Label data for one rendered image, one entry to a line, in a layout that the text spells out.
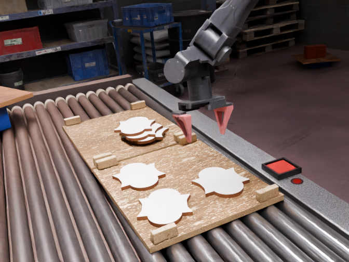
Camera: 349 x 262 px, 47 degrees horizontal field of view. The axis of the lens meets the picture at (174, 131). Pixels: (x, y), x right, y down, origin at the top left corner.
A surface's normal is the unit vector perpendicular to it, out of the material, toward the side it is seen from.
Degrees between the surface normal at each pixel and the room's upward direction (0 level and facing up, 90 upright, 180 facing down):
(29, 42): 90
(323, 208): 0
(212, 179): 0
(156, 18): 90
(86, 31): 96
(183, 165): 0
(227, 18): 75
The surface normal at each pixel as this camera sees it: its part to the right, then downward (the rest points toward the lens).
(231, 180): -0.09, -0.92
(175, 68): -0.57, 0.23
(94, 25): 0.59, 0.36
